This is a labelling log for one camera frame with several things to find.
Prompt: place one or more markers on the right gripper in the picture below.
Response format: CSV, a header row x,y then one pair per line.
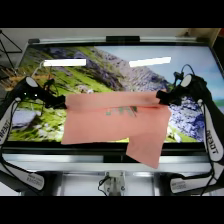
x,y
164,97

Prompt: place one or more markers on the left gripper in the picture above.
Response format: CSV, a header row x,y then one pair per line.
x,y
59,101

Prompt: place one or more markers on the salmon T-shirt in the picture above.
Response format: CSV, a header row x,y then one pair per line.
x,y
110,126

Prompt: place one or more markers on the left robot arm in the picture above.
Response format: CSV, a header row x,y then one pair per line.
x,y
6,125

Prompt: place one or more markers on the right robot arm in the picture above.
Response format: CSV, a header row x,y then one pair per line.
x,y
213,140

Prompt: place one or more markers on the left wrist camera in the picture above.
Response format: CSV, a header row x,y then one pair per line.
x,y
49,83

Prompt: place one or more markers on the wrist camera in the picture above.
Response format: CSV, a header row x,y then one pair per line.
x,y
49,83
177,76

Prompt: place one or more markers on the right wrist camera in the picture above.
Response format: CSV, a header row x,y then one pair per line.
x,y
177,76

